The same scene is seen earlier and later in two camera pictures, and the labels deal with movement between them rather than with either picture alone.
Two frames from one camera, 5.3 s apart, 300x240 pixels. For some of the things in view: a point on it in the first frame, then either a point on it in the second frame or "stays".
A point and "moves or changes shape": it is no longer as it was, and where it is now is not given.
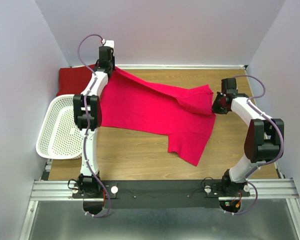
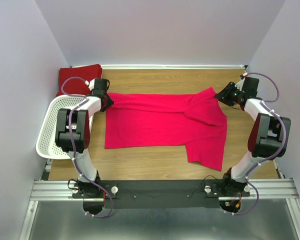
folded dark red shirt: [74, 80] stays
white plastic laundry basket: [59, 138] stays
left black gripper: [105, 67] to [107, 101]
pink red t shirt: [183, 114] moves or changes shape
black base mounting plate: [161, 193] stays
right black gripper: [217, 105] to [226, 92]
